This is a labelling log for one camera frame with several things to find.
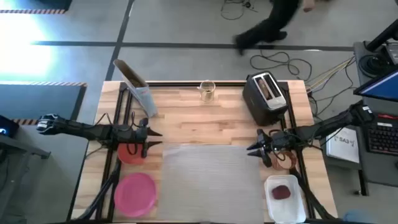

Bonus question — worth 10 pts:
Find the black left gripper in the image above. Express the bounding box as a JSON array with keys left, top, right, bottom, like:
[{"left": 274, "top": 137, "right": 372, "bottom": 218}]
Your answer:
[{"left": 110, "top": 117, "right": 164, "bottom": 159}]

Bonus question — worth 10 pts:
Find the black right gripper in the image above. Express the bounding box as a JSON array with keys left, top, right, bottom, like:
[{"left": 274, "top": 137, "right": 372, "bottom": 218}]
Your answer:
[{"left": 247, "top": 129, "right": 297, "bottom": 168}]

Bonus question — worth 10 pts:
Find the orange bowl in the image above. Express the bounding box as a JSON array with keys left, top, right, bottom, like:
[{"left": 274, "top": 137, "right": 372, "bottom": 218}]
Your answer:
[{"left": 117, "top": 142, "right": 147, "bottom": 166}]

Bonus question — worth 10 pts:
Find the light blue cereal box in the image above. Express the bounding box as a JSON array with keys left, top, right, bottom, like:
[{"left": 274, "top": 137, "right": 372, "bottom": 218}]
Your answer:
[{"left": 113, "top": 58, "right": 159, "bottom": 119}]

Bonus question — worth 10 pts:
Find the red apple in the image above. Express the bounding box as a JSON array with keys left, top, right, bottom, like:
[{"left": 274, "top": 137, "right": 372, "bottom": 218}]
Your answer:
[{"left": 271, "top": 184, "right": 292, "bottom": 201}]

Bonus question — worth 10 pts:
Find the pink plate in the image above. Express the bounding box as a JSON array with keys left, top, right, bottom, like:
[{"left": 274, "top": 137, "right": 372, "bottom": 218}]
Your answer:
[{"left": 113, "top": 172, "right": 157, "bottom": 218}]

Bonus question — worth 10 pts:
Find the grey woven placemat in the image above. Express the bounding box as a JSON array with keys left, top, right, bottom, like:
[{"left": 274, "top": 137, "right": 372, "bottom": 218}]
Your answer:
[{"left": 157, "top": 144, "right": 266, "bottom": 223}]

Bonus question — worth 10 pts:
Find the clear glass cup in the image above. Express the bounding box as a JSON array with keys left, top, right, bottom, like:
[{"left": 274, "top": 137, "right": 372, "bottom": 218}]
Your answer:
[{"left": 198, "top": 79, "right": 216, "bottom": 103}]

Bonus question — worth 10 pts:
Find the black two-slot toaster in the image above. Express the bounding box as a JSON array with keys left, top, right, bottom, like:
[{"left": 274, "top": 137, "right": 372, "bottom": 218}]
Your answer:
[{"left": 242, "top": 71, "right": 289, "bottom": 127}]

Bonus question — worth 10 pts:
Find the white plastic container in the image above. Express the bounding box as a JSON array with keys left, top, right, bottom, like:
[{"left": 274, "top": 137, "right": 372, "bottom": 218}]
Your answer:
[{"left": 264, "top": 174, "right": 307, "bottom": 224}]

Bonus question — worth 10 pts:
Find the white printed booklet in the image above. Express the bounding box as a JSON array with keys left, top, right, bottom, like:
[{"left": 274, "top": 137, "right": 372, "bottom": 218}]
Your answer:
[{"left": 326, "top": 126, "right": 360, "bottom": 164}]

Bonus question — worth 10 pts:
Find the blue hazard-striped floor mat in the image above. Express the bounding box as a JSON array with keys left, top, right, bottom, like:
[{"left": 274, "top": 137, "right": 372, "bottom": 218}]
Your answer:
[{"left": 0, "top": 81, "right": 88, "bottom": 126}]

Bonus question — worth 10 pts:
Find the grey computer desk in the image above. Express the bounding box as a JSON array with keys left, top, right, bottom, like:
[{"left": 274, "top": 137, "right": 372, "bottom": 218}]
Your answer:
[{"left": 323, "top": 40, "right": 398, "bottom": 197}]

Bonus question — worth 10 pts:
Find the black keyboard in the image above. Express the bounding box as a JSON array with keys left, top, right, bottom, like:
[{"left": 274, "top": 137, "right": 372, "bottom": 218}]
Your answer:
[{"left": 366, "top": 122, "right": 398, "bottom": 156}]

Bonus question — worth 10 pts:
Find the person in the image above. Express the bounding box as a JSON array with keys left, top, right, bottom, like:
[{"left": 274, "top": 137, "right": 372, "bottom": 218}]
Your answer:
[{"left": 233, "top": 0, "right": 301, "bottom": 56}]

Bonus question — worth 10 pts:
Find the computer monitor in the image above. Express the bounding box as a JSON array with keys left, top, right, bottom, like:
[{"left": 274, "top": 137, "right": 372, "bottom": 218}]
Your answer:
[{"left": 353, "top": 69, "right": 398, "bottom": 103}]

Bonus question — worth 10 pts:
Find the grey side desk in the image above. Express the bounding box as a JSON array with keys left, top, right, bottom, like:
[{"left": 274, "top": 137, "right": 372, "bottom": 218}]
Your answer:
[{"left": 0, "top": 133, "right": 52, "bottom": 224}]

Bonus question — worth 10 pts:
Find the black box with blue light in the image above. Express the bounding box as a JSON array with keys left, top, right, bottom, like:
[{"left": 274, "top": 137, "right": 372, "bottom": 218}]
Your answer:
[{"left": 0, "top": 114, "right": 20, "bottom": 139}]

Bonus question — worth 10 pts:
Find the dark hazard-striped floor mat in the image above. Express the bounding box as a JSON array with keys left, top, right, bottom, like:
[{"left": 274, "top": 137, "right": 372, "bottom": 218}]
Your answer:
[{"left": 0, "top": 0, "right": 73, "bottom": 15}]

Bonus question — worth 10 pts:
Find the black looped floor cable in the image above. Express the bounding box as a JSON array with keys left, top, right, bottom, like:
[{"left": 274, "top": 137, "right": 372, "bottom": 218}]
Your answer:
[{"left": 249, "top": 49, "right": 313, "bottom": 82}]

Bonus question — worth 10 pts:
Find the yellow cable bundle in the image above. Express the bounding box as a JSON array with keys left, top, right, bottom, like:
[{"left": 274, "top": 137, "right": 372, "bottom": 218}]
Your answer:
[{"left": 305, "top": 57, "right": 356, "bottom": 93}]

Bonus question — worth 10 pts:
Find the black coiled cable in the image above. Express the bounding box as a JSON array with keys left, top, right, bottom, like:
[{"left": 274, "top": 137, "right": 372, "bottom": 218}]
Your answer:
[{"left": 358, "top": 54, "right": 388, "bottom": 79}]

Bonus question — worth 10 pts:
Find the thin black floor cable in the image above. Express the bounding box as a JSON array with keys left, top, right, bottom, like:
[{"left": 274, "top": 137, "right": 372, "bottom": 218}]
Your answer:
[{"left": 220, "top": 0, "right": 259, "bottom": 21}]

